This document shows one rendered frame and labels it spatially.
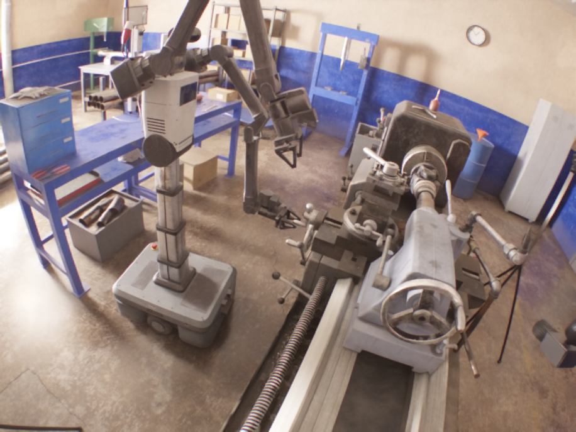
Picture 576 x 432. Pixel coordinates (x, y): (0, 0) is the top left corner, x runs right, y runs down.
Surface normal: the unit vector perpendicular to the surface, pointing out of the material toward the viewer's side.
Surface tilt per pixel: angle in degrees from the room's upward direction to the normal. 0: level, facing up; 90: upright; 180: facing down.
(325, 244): 90
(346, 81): 90
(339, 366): 0
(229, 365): 0
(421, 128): 90
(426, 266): 0
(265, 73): 89
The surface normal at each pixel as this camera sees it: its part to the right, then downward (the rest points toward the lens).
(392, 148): -0.37, 0.47
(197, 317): 0.17, -0.82
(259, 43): -0.16, 0.51
